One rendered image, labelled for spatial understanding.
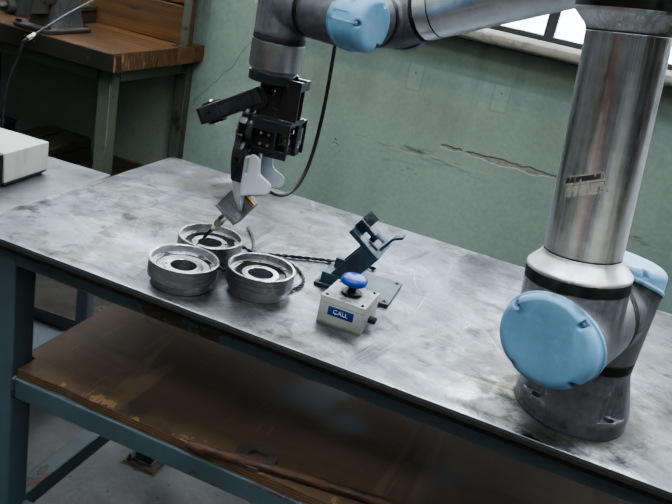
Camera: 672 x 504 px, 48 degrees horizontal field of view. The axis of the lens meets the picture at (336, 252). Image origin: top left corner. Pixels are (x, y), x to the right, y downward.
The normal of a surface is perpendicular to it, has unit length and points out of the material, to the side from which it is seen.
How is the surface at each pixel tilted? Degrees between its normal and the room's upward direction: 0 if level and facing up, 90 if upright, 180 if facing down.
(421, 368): 0
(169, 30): 90
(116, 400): 0
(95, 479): 0
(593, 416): 72
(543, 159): 90
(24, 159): 90
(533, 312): 98
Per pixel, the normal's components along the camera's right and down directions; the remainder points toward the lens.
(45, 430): 0.19, -0.91
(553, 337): -0.63, 0.31
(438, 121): -0.37, 0.29
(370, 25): 0.76, 0.37
